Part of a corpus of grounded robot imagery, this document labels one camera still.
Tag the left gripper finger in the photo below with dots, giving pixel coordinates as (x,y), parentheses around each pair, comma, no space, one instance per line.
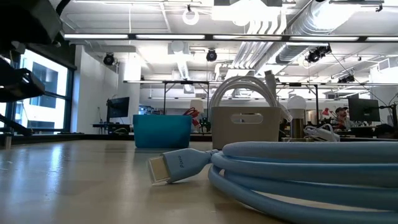
(18,87)

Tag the black round spotlight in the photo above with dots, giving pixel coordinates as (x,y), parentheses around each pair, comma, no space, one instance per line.
(211,55)
(109,59)

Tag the black office desk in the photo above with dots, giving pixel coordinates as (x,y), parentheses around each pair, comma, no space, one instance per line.
(109,126)

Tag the black computer monitor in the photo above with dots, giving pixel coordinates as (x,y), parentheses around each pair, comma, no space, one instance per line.
(363,109)
(118,107)

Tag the teal plastic bin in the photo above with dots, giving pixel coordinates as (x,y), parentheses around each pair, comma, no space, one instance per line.
(161,130)

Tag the grey plastic bin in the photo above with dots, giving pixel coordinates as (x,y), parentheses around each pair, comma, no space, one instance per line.
(245,133)

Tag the white light bulb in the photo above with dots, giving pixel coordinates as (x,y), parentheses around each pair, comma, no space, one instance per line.
(297,107)

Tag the black spotlight cluster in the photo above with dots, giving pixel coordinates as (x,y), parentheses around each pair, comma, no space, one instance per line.
(317,54)

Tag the red desk lamp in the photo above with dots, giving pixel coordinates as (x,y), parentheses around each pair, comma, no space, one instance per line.
(326,112)

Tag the person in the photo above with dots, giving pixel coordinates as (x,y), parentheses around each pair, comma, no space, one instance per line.
(342,115)

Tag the black metal workstation frame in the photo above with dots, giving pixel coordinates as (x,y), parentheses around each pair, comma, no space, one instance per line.
(186,82)

